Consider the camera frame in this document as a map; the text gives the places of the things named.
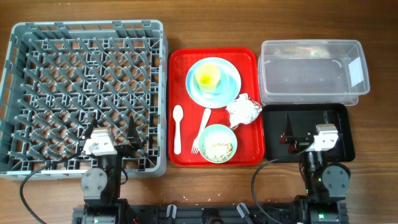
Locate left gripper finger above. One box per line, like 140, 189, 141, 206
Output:
127, 116, 142, 148
82, 119, 97, 139

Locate red candy wrapper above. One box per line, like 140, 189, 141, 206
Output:
249, 98, 263, 108

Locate white plastic spoon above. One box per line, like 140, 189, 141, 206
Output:
172, 105, 183, 155

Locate white napkin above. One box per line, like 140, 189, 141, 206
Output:
226, 93, 262, 130

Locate white plastic fork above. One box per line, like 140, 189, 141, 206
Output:
191, 108, 211, 154

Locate mint green bowl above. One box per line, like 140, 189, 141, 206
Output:
199, 124, 238, 164

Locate rice and nut leftovers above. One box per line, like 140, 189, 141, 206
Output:
202, 137, 233, 162

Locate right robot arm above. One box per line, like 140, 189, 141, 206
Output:
279, 116, 351, 224

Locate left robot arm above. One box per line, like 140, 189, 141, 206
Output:
72, 116, 142, 224

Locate grey dishwasher rack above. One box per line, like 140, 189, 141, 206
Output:
1, 20, 169, 180

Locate black plastic tray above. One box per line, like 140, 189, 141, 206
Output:
262, 103, 355, 162

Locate clear plastic bin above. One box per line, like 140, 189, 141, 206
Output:
257, 39, 370, 106

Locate red plastic tray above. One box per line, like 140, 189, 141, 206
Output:
168, 47, 265, 167

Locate small teal saucer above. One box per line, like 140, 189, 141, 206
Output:
192, 69, 229, 95

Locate light blue plate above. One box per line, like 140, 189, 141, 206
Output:
185, 57, 241, 108

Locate yellow plastic cup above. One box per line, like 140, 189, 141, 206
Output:
195, 63, 221, 93

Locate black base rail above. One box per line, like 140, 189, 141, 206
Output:
72, 202, 349, 224

